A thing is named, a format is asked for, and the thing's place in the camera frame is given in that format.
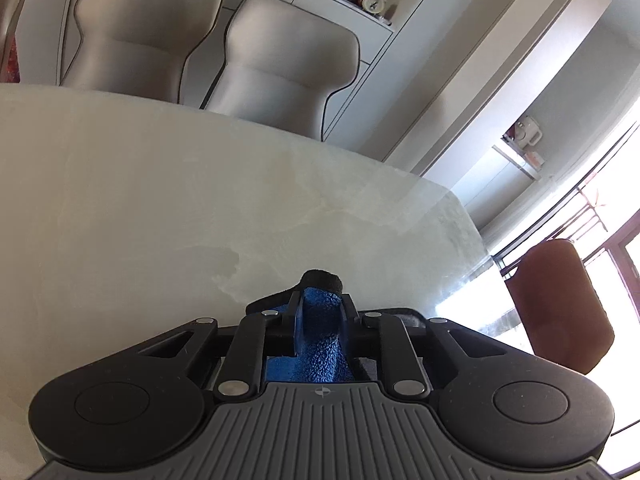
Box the beige leather dining chair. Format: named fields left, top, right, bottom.
left=200, top=0, right=362, bottom=142
left=60, top=0, right=226, bottom=106
left=0, top=0, right=32, bottom=84

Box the white electric kettle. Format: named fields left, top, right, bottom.
left=515, top=115, right=543, bottom=149

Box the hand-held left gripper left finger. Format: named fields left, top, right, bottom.
left=136, top=289, right=307, bottom=404

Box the white kitchen counter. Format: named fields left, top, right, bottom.
left=491, top=142, right=547, bottom=182

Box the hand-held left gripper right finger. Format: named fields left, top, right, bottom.
left=341, top=293, right=507, bottom=403

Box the metal balcony railing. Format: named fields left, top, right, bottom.
left=545, top=172, right=613, bottom=241

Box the blue towel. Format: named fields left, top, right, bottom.
left=245, top=269, right=427, bottom=386

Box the brown leather chair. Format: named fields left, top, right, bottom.
left=505, top=238, right=616, bottom=376

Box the red patterned cloth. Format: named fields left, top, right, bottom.
left=0, top=35, right=22, bottom=84

